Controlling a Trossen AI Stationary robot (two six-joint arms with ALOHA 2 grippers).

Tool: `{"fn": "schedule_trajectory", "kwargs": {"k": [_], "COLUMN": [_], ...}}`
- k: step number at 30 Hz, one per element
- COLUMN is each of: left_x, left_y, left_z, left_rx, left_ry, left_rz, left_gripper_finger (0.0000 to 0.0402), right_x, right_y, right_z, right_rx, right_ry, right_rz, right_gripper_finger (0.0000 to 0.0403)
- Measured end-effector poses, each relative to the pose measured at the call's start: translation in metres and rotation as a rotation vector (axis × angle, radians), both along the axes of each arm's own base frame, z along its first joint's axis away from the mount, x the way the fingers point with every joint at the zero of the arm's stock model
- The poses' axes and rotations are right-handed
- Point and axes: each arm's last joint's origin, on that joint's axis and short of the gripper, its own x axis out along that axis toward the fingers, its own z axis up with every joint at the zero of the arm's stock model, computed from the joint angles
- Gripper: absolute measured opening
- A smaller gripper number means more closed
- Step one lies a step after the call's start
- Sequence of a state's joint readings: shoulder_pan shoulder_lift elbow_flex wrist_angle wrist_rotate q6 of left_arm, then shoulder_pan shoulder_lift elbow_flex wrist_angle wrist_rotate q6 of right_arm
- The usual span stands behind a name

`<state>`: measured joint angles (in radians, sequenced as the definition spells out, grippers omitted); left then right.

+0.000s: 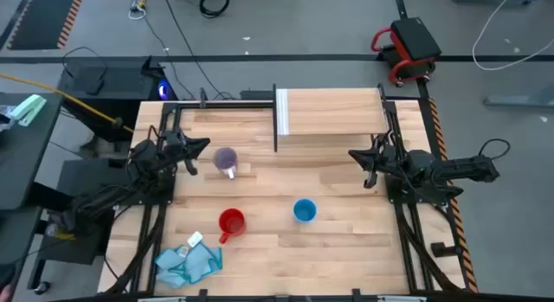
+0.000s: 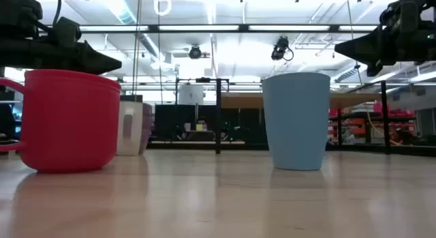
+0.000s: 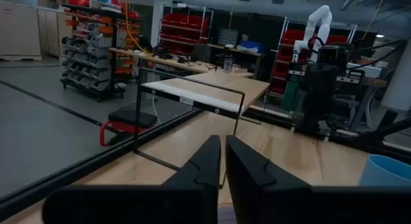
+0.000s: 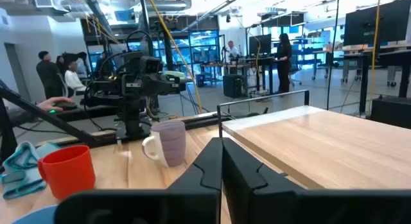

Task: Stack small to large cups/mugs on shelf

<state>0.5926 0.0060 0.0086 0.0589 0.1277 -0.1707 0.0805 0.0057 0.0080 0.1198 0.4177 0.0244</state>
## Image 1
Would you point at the black equipment cart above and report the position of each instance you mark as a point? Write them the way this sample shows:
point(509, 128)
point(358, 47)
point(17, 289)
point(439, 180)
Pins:
point(82, 176)

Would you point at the small white card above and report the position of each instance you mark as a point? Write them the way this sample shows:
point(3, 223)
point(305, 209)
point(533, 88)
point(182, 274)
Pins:
point(195, 239)

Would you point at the black mat with orange stripes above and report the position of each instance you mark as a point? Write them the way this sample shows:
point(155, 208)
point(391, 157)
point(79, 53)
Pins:
point(39, 21)

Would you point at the mint green stapler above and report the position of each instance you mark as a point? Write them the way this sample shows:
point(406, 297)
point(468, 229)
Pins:
point(28, 109)

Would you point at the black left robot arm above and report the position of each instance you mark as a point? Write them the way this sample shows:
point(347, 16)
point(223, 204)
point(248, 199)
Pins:
point(147, 157)

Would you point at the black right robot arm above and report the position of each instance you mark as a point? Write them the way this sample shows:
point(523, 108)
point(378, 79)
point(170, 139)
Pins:
point(467, 168)

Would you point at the wooden shelf with black legs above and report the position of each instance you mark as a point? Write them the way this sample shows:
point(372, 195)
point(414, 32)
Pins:
point(333, 111)

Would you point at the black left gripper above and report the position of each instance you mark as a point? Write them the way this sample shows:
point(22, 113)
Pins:
point(177, 148)

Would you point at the blue cup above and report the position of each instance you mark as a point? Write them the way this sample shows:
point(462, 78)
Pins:
point(304, 210)

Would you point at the black clamp block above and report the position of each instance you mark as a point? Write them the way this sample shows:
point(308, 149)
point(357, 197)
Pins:
point(441, 249)

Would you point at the small white tag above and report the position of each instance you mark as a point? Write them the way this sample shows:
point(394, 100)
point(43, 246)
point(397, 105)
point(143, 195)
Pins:
point(184, 251)

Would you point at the light blue cloth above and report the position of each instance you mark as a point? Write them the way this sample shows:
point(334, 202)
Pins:
point(199, 265)

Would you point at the black aluminium table frame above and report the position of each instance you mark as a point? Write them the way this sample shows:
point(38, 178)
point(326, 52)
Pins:
point(225, 104)

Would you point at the black computer tower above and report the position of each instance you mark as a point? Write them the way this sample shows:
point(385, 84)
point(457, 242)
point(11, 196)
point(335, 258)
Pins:
point(121, 83)

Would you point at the black side desk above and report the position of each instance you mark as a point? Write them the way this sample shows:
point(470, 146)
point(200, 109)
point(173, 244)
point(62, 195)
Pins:
point(26, 163)

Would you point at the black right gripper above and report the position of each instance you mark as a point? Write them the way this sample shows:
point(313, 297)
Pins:
point(389, 161)

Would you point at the purple and white mug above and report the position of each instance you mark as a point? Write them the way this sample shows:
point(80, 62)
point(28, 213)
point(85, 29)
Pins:
point(225, 159)

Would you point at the red mug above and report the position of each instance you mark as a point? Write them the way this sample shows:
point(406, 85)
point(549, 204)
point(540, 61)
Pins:
point(232, 222)

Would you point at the red and black rolling stool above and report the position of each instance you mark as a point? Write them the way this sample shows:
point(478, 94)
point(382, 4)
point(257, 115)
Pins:
point(415, 38)

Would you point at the orange black hazard strip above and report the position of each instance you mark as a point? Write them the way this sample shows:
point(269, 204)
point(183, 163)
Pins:
point(466, 255)

